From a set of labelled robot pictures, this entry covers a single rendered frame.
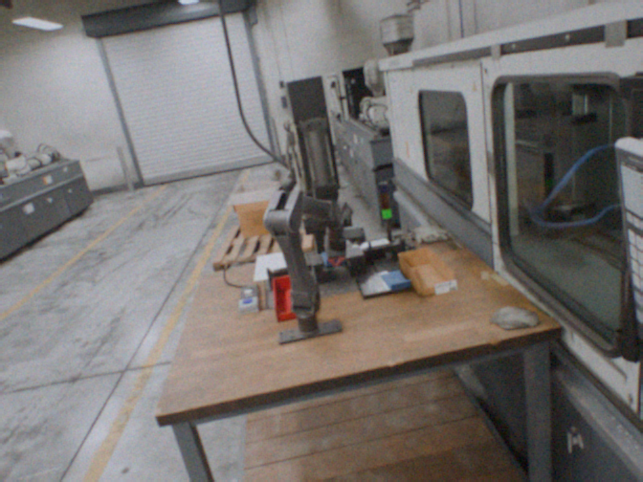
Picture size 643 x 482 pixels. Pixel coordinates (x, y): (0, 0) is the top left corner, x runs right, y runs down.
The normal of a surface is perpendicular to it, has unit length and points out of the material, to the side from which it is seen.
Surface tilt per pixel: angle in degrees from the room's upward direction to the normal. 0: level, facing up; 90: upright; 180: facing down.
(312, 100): 90
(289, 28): 90
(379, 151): 90
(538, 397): 90
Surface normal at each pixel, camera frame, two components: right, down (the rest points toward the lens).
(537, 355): 0.11, 0.31
